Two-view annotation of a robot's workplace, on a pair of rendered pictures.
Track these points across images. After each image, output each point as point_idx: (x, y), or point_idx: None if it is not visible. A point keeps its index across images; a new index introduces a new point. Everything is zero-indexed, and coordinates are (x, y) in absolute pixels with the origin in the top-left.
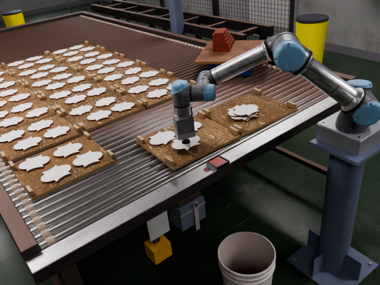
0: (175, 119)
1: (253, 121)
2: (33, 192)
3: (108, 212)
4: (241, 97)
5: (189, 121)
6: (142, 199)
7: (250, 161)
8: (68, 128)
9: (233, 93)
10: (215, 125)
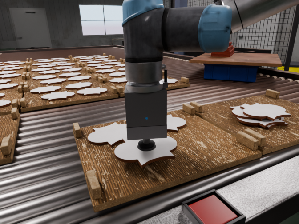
0: (126, 90)
1: (280, 130)
2: None
3: None
4: (248, 98)
5: (155, 100)
6: None
7: (288, 217)
8: (6, 103)
9: (235, 95)
10: (209, 126)
